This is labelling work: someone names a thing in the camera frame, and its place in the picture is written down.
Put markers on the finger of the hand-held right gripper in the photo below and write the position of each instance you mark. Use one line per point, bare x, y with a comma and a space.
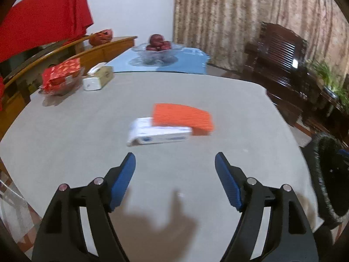
344, 157

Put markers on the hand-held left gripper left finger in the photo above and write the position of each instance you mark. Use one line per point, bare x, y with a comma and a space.
121, 185

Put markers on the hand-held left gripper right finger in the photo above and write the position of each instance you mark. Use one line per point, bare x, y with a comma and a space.
229, 185

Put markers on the black bagged trash bin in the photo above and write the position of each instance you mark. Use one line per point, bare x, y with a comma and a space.
319, 174

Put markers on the white and blue box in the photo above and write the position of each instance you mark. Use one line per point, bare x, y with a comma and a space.
163, 137

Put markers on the orange sponge block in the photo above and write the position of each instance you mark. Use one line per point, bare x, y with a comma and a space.
180, 117

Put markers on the dark wooden side table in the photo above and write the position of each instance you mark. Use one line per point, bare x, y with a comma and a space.
324, 120

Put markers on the green potted plant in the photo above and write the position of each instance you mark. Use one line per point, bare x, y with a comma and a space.
330, 79

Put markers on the beige tissue box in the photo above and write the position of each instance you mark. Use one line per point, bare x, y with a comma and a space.
101, 77

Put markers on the glass dish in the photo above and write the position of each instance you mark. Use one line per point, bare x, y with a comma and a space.
58, 93

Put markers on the dark wooden chair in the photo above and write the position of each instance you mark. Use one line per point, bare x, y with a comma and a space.
275, 54

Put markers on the red patterned gift packet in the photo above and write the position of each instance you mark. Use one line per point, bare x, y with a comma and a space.
60, 72

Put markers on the wooden television cabinet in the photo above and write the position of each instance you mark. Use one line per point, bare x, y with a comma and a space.
16, 109

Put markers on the blue table cloth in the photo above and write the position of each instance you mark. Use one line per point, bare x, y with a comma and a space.
190, 60

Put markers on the glass fruit bowl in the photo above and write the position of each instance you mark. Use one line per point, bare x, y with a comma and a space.
152, 56

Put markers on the red apple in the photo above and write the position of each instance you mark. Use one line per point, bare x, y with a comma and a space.
166, 45
156, 39
150, 47

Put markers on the red mesh bag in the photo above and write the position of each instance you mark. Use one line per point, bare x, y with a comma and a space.
101, 37

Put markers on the beige patterned curtain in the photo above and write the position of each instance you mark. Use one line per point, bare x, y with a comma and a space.
231, 19

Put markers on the red cloth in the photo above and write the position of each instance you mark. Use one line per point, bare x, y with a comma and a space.
41, 13

